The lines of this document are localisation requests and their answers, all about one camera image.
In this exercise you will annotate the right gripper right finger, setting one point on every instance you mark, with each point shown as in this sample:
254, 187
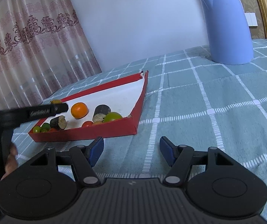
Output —
179, 158

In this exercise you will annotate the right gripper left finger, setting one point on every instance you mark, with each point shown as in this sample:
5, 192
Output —
84, 158

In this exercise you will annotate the orange tangerine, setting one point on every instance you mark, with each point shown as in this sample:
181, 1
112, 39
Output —
79, 110

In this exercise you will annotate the yellow-green small pear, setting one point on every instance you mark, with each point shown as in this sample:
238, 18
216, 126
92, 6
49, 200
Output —
56, 101

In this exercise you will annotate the person's left hand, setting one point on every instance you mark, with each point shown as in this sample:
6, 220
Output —
11, 162

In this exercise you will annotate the green tomato left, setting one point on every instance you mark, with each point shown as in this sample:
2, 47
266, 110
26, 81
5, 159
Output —
37, 129

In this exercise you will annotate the green tomato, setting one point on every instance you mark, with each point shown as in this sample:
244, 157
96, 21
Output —
37, 129
111, 117

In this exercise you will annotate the green lime piece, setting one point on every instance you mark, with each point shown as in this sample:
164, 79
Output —
45, 127

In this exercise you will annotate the red shallow cardboard tray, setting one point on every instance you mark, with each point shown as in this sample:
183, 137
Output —
123, 96

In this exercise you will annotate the plaid teal bedsheet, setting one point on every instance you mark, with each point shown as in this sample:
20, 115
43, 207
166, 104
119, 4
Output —
191, 100

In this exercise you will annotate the patterned beige curtain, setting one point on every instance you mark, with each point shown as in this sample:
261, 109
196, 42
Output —
43, 48

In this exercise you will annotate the blue electric kettle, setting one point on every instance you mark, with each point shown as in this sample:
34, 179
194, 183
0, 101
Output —
228, 32

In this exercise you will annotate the white wall switch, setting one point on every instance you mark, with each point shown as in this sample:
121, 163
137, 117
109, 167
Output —
251, 19

